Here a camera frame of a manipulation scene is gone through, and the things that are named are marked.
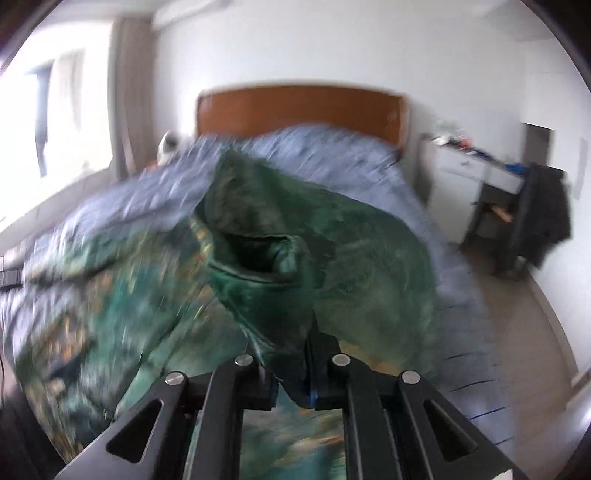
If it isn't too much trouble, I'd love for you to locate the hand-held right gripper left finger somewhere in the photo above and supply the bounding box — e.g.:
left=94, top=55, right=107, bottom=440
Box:
left=54, top=354, right=279, bottom=480

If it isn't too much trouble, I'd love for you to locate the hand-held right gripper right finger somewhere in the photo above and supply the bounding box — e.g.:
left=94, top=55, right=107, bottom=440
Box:
left=304, top=333, right=528, bottom=480

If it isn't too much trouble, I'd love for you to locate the green printed garment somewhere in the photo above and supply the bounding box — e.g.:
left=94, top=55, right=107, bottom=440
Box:
left=14, top=148, right=440, bottom=480

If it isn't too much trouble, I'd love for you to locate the blue checked bed sheet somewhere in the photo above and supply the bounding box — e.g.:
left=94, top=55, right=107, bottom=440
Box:
left=0, top=124, right=504, bottom=425

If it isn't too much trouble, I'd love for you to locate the white nightstand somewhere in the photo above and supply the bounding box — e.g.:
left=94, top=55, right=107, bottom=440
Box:
left=418, top=131, right=529, bottom=278

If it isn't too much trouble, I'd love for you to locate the brown wooden headboard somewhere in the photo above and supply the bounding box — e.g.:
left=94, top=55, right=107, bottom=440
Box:
left=196, top=85, right=411, bottom=151

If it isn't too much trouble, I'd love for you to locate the dark jacket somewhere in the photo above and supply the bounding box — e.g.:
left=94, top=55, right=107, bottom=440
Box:
left=496, top=164, right=573, bottom=278

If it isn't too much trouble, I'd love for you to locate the beige curtain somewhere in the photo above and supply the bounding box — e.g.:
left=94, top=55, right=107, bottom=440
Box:
left=108, top=18, right=160, bottom=178

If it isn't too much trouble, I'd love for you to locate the bright window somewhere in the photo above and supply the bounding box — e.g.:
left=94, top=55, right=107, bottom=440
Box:
left=0, top=28, right=116, bottom=232

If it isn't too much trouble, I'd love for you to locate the white security camera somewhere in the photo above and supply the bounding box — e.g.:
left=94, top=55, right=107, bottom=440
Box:
left=157, top=130, right=184, bottom=166

